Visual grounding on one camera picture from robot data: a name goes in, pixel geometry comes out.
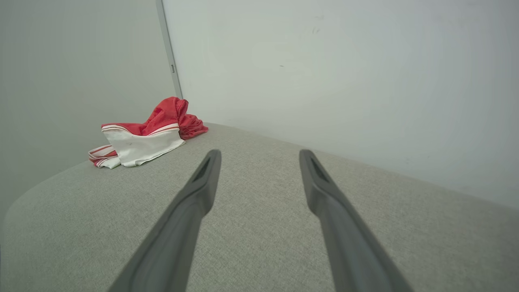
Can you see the grey wall trim strip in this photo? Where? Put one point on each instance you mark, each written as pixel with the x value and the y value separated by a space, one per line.
pixel 168 48

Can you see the red and white jersey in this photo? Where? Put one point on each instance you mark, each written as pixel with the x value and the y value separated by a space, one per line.
pixel 138 148

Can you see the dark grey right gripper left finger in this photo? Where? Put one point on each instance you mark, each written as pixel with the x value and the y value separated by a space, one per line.
pixel 174 243

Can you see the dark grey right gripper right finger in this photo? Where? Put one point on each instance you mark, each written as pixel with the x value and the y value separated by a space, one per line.
pixel 348 243

